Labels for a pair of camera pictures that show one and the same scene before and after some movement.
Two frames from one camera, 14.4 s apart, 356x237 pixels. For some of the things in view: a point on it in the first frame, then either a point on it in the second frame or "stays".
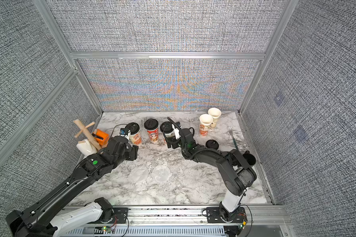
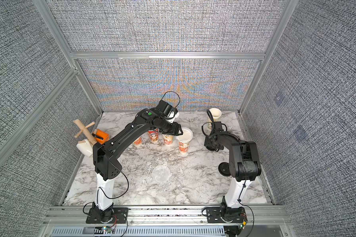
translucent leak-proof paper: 161,174 stays
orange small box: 104,135 stays
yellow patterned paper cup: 135,139 stays
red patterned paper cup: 154,135 stays
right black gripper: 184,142 to 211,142
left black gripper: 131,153 to 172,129
